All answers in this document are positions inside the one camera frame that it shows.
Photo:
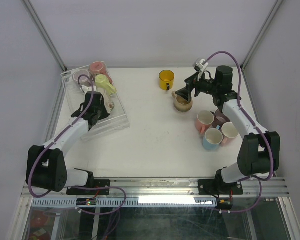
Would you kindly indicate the pink mug white inside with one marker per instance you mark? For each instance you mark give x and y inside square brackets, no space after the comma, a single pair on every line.
[203,121]

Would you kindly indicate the light pink mug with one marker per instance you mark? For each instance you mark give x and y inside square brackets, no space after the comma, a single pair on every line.
[229,133]

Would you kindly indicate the small electronics board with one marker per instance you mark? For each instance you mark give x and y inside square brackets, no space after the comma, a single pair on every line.
[86,201]

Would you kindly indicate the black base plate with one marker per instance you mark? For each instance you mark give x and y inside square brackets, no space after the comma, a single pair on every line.
[97,183]
[214,188]

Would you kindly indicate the black connector box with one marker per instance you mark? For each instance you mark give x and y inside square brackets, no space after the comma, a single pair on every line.
[225,205]

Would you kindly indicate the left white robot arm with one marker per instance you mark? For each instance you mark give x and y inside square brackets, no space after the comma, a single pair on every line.
[46,168]

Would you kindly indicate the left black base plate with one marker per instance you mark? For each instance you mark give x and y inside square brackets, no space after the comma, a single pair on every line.
[97,183]

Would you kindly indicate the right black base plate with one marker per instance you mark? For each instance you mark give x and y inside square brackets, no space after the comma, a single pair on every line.
[214,188]

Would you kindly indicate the pink patterned mug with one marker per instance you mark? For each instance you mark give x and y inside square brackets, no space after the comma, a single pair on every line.
[99,68]

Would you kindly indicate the clear acrylic dish rack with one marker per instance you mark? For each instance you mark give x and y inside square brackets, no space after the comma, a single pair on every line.
[118,120]

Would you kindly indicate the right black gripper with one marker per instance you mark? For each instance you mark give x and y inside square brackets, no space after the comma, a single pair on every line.
[185,92]

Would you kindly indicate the pale yellow mug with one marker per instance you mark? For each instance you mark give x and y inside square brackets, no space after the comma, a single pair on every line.
[102,81]

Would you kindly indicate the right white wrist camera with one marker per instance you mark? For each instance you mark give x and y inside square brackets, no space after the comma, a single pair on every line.
[200,66]

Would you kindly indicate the yellow glass cup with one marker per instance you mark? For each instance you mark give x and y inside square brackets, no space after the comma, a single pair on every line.
[166,80]

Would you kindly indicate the beige stoneware mug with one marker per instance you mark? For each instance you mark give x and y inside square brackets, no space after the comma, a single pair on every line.
[180,104]

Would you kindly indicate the green-inside patterned mug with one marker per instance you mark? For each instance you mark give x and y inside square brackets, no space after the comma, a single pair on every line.
[107,103]

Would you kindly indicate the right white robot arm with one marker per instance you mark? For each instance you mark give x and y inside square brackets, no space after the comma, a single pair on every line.
[260,149]

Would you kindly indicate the light blue mug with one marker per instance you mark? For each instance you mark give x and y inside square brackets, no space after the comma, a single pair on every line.
[212,139]

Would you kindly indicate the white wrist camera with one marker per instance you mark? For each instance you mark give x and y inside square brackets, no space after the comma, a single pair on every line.
[200,66]
[86,89]

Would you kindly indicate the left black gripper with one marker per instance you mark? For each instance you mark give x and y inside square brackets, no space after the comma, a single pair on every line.
[104,113]

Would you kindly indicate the aluminium mounting rail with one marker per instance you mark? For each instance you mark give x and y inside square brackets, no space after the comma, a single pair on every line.
[182,186]

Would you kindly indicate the white slotted cable duct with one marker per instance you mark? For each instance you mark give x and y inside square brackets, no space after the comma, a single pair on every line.
[130,202]

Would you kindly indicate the mauve purple mug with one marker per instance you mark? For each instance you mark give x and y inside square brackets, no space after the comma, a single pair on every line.
[219,119]

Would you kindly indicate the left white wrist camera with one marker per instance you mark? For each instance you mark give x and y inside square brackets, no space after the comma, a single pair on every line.
[86,89]

